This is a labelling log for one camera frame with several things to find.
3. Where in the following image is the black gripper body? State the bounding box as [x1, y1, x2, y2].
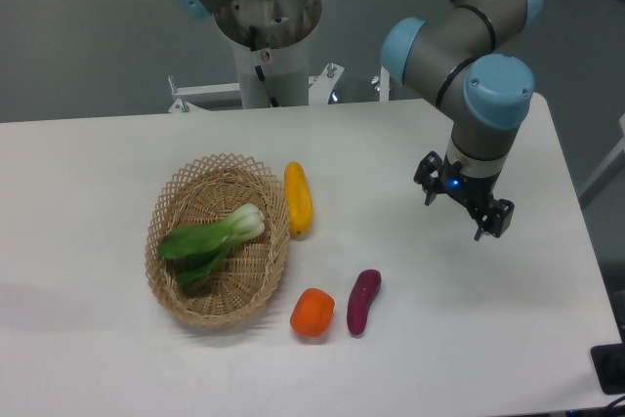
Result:
[438, 158, 498, 212]

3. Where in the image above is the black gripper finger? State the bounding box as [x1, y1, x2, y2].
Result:
[413, 151, 443, 206]
[471, 197, 515, 240]

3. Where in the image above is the green bok choy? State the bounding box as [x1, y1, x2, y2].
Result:
[157, 203, 266, 285]

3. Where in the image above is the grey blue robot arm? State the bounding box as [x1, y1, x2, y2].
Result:
[176, 0, 543, 237]

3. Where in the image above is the woven wicker basket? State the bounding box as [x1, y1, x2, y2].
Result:
[146, 154, 289, 328]

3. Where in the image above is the purple eggplant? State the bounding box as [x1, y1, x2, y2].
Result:
[346, 269, 382, 337]

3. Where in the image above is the yellow pepper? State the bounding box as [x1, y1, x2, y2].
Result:
[284, 161, 313, 236]

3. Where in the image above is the white table leg right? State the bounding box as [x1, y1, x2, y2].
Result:
[577, 115, 624, 209]

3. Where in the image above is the black device at table edge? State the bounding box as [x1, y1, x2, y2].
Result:
[590, 343, 624, 396]

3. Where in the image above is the orange pepper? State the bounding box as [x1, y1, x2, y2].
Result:
[290, 288, 335, 337]

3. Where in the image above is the white frame bracket right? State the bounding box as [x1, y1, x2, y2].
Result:
[308, 63, 394, 105]

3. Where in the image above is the white frame bracket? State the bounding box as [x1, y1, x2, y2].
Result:
[167, 75, 242, 113]
[308, 63, 394, 105]

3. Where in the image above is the white frame bracket left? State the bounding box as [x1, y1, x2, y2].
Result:
[167, 75, 242, 113]

